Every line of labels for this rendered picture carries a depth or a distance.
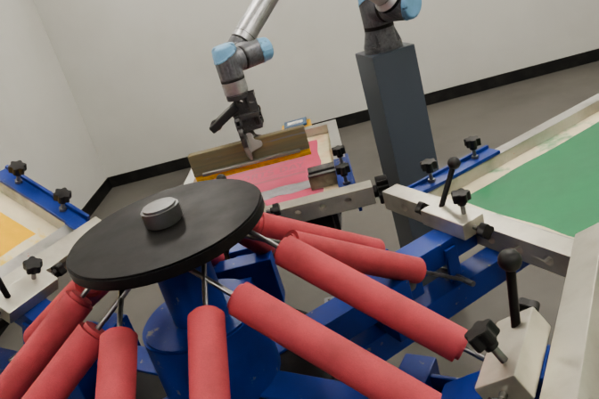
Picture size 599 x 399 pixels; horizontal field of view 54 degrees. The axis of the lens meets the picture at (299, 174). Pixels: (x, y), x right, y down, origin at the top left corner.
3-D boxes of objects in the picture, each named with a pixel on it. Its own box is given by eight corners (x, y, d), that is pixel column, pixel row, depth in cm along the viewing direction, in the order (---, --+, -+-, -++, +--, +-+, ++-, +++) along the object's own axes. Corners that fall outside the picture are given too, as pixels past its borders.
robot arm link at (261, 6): (276, -64, 201) (206, 53, 192) (295, -70, 192) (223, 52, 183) (299, -41, 208) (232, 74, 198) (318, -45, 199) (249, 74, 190)
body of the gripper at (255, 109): (263, 129, 180) (252, 93, 176) (236, 136, 181) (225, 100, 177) (265, 122, 187) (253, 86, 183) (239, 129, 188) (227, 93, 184)
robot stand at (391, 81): (445, 283, 283) (394, 40, 241) (464, 301, 266) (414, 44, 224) (412, 297, 280) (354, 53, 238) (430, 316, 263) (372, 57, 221)
